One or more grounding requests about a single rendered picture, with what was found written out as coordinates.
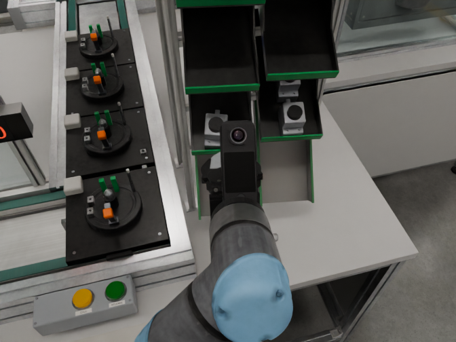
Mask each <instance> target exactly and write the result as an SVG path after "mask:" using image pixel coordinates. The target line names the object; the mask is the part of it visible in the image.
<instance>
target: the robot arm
mask: <svg viewBox="0 0 456 342"><path fill-rule="evenodd" d="M220 146H221V152H219V153H217V154H216V155H214V156H213V157H211V158H210V159H208V160H207V161H206V162H205V163H204V165H203V166H202V167H201V178H202V184H205V183H206V190H208V191H209V192H210V194H209V198H210V227H209V237H210V255H211V263H210V264H209V266H207V268H205V270H203V272H201V273H200V274H199V275H198V276H197V277H196V278H195V279H194V281H192V282H191V283H190V284H189V285H188V286H187V287H186V288H185V289H184V290H183V291H182V292H181V293H179V294H178V295H177V296H176V297H175V298H174V299H173V300H172V301H171V302H170V303H169V304H168V305H167V306H165V307H164V308H163V309H161V310H159V311H158V312H157V313H156V314H155V315H154V316H153V317H152V318H151V320H150V321H149V323H148V324H147V325H146V326H145V327H144V328H143V329H142V330H141V332H140V333H139V334H138V336H137V337H136V338H135V341H134V342H261V341H264V340H267V339H269V340H272V339H274V338H276V337H277V336H279V335H280V334H281V333H282V332H283V331H284V330H285V329H286V327H287V326H288V324H289V322H290V320H291V317H292V312H293V304H292V294H291V291H290V284H289V279H288V274H287V272H286V270H285V267H284V266H283V264H282V261H281V258H280V254H279V252H278V248H277V246H276V241H278V234H276V233H272V231H271V227H270V224H269V221H268V218H267V216H266V215H265V212H264V209H263V208H262V207H261V205H260V193H259V192H258V187H260V186H261V180H262V179H263V173H262V172H261V165H260V164H259V163H258V162H257V154H256V142H255V127H254V124H253V123H252V122H251V121H248V120H241V121H225V122H223V123H222V125H221V128H220Z"/></svg>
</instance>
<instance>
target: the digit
mask: <svg viewBox="0 0 456 342"><path fill-rule="evenodd" d="M12 139H15V138H14V136H13V135H12V133H11V131H10V129H9V128H8V126H7V124H6V123H5V121H4V119H0V142H1V141H5V140H12Z"/></svg>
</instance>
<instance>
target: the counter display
mask: <svg viewBox="0 0 456 342"><path fill-rule="evenodd" d="M0 119H4V121H5V123H6V124H7V126H8V128H9V130H10V131H11V133H12V135H13V136H14V138H15V139H12V140H5V141H1V142H0V143H6V142H10V141H14V140H22V139H26V138H33V135H32V134H31V131H30V130H29V127H28V126H27V124H26V122H25V120H24V118H23V116H22V114H21V113H14V114H9V115H2V116H0Z"/></svg>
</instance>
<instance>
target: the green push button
mask: <svg viewBox="0 0 456 342"><path fill-rule="evenodd" d="M124 292H125V287H124V285H123V284H122V283H121V282H119V281H114V282H111V283H110V284H109V285H108V286H107V288H106V294H107V296H108V298H110V299H111V300H117V299H120V298H121V297H122V296H123V295H124Z"/></svg>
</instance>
